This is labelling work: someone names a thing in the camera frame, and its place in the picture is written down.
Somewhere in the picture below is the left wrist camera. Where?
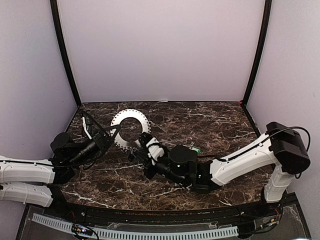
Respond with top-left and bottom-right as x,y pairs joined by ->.
81,110 -> 94,140

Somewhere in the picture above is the black disc with keyrings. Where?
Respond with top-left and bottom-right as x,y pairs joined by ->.
110,109 -> 151,151

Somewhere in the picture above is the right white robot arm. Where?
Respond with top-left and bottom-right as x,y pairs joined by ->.
128,121 -> 311,217

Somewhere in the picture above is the green key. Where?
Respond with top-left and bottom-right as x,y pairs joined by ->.
184,143 -> 202,154

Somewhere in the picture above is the black front rail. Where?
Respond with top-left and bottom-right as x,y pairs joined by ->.
56,202 -> 267,224

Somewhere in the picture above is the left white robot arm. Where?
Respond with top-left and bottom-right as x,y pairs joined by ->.
0,112 -> 121,218

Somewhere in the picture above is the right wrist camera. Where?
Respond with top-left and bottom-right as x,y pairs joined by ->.
138,132 -> 168,166

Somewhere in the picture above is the right black frame post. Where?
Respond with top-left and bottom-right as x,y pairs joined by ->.
241,0 -> 273,107

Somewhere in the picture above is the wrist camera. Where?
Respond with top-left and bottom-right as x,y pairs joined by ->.
138,132 -> 168,166
81,110 -> 94,140

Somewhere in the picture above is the left black frame post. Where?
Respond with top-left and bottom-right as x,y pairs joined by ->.
49,0 -> 82,108

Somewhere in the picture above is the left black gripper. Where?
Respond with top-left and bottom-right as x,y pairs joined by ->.
68,124 -> 120,169

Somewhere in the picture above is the black frame post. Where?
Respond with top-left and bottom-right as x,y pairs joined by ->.
241,0 -> 273,107
49,0 -> 82,108

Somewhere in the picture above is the white slotted cable duct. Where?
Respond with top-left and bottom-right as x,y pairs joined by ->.
31,213 -> 239,240

